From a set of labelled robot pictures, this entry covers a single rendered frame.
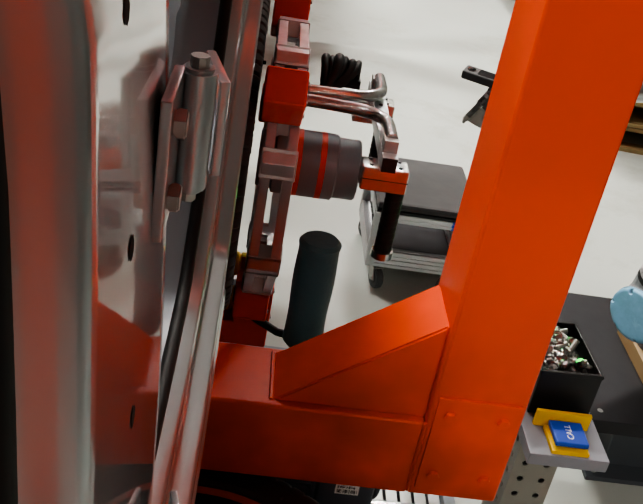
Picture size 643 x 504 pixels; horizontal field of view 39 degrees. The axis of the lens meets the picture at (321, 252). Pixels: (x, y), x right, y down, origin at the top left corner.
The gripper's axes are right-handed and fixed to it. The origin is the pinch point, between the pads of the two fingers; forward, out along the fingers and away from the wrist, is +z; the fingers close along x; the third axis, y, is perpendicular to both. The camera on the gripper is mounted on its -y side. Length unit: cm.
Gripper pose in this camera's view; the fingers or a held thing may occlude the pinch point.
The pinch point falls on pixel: (464, 118)
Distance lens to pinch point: 270.5
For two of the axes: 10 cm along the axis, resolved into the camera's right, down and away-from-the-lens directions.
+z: -4.7, 4.8, 7.4
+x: 5.1, -5.4, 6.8
